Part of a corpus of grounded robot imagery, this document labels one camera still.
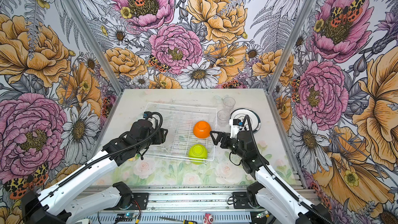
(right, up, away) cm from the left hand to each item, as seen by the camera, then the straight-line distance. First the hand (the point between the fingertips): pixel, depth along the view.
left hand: (160, 136), depth 78 cm
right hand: (+27, -1, +1) cm, 27 cm away
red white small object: (+23, -32, -12) cm, 42 cm away
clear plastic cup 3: (+31, +19, +40) cm, 54 cm away
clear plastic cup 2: (+34, +7, +26) cm, 44 cm away
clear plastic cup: (+39, +16, +33) cm, 54 cm away
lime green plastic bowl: (+18, -9, +5) cm, 21 cm away
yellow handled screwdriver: (+13, -36, -9) cm, 39 cm away
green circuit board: (-14, -35, -7) cm, 39 cm away
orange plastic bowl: (+20, +1, +14) cm, 25 cm away
